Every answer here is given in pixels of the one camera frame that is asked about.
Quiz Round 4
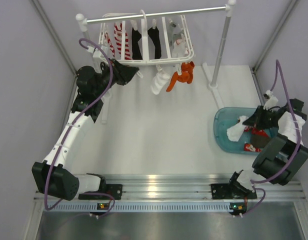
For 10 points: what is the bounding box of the red white patterned sock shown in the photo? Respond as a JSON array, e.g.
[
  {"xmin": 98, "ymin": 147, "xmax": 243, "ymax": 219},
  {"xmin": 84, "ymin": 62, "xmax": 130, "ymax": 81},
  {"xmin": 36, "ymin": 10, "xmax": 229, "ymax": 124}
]
[{"xmin": 243, "ymin": 126, "xmax": 269, "ymax": 138}]

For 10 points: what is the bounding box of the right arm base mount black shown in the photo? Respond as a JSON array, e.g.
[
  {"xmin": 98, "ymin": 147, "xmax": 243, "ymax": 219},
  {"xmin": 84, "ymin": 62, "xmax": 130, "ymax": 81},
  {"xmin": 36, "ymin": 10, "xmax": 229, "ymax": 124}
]
[{"xmin": 211, "ymin": 183, "xmax": 257, "ymax": 200}]

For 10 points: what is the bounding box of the silver metal clothes rack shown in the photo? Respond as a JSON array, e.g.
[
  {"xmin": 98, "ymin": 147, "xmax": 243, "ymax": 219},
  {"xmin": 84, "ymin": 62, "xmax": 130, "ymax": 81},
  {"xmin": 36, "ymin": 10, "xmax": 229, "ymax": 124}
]
[{"xmin": 75, "ymin": 0, "xmax": 238, "ymax": 125}]

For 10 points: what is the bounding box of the black sock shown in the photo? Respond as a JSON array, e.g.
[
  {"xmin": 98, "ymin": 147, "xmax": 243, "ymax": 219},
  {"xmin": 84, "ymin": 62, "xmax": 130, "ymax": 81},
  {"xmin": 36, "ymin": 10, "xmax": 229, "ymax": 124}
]
[
  {"xmin": 131, "ymin": 28, "xmax": 143, "ymax": 60},
  {"xmin": 147, "ymin": 27, "xmax": 162, "ymax": 59}
]

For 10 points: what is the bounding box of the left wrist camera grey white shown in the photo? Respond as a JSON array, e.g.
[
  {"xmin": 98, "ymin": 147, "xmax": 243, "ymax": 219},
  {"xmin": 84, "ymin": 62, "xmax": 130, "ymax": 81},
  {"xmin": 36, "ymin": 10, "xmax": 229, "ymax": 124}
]
[{"xmin": 87, "ymin": 45, "xmax": 104, "ymax": 59}]

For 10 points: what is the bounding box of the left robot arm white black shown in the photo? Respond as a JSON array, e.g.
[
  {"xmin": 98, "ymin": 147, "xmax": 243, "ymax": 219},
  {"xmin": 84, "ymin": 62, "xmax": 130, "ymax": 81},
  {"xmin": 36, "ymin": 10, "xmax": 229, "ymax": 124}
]
[{"xmin": 31, "ymin": 59, "xmax": 139, "ymax": 201}]

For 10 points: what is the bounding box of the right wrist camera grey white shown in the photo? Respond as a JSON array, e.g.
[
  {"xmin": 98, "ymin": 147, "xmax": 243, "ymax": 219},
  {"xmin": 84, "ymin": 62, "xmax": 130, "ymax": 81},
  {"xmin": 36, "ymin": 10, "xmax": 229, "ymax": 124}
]
[{"xmin": 263, "ymin": 90, "xmax": 279, "ymax": 110}]

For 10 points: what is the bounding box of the grey sock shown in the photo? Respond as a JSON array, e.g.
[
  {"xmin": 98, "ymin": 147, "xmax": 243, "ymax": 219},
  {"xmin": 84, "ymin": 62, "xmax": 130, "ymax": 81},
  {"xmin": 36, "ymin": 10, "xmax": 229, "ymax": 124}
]
[{"xmin": 167, "ymin": 20, "xmax": 184, "ymax": 47}]

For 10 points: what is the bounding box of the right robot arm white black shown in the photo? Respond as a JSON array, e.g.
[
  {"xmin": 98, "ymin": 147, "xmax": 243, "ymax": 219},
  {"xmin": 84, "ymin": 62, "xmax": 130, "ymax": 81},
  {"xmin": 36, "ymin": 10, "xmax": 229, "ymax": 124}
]
[{"xmin": 234, "ymin": 98, "xmax": 308, "ymax": 186}]

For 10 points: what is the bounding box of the slotted grey cable duct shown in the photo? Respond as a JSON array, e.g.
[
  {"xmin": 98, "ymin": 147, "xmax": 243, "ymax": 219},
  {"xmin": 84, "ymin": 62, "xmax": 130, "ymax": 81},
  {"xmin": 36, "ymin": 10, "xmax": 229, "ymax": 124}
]
[{"xmin": 43, "ymin": 201, "xmax": 248, "ymax": 213}]

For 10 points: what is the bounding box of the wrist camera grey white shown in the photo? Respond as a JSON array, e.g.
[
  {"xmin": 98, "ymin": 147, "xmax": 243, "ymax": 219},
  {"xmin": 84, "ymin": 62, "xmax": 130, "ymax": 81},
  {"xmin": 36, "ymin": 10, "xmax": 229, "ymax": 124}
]
[
  {"xmin": 263, "ymin": 90, "xmax": 279, "ymax": 110},
  {"xmin": 87, "ymin": 45, "xmax": 104, "ymax": 59}
]

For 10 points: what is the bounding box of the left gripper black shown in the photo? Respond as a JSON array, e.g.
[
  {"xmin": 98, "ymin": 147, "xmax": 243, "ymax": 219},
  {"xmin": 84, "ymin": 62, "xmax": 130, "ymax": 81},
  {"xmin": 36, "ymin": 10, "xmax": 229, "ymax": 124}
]
[{"xmin": 93, "ymin": 57, "xmax": 139, "ymax": 98}]

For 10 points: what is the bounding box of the aluminium mounting rail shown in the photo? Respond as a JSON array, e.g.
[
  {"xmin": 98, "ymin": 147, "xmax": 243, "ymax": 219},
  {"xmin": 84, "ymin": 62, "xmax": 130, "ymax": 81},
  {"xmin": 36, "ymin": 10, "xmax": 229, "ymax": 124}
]
[{"xmin": 105, "ymin": 174, "xmax": 306, "ymax": 202}]

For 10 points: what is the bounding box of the white plastic sock hanger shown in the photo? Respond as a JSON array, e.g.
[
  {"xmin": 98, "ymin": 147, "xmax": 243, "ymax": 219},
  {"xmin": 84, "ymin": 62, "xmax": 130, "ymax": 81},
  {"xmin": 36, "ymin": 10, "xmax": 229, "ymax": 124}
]
[{"xmin": 98, "ymin": 13, "xmax": 195, "ymax": 66}]

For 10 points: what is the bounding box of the white sock red trim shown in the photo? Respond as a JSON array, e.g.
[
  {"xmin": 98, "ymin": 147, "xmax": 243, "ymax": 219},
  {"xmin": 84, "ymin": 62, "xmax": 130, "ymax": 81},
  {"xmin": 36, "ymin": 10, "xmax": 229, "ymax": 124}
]
[{"xmin": 171, "ymin": 33, "xmax": 190, "ymax": 58}]

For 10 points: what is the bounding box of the red white striped sock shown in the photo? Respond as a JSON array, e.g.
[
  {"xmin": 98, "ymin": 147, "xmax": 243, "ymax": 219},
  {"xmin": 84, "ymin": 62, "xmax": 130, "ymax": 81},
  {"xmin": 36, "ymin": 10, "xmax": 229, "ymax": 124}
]
[
  {"xmin": 104, "ymin": 31, "xmax": 116, "ymax": 57},
  {"xmin": 114, "ymin": 22, "xmax": 132, "ymax": 60}
]

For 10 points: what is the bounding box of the orange sock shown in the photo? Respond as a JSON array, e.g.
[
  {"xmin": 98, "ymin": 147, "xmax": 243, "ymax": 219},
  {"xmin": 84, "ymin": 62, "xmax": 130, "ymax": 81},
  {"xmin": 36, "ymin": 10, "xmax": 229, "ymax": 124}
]
[
  {"xmin": 243, "ymin": 143, "xmax": 262, "ymax": 153},
  {"xmin": 166, "ymin": 72, "xmax": 182, "ymax": 92},
  {"xmin": 181, "ymin": 61, "xmax": 195, "ymax": 84}
]

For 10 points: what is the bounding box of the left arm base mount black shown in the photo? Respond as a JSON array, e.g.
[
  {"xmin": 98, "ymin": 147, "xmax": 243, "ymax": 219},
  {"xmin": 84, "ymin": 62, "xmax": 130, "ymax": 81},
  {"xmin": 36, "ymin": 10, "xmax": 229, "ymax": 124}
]
[{"xmin": 105, "ymin": 183, "xmax": 123, "ymax": 200}]

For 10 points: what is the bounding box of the brown sock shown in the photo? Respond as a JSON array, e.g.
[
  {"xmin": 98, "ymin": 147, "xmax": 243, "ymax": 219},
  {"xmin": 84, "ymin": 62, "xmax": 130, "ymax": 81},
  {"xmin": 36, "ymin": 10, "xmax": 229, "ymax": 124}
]
[{"xmin": 250, "ymin": 134, "xmax": 271, "ymax": 149}]

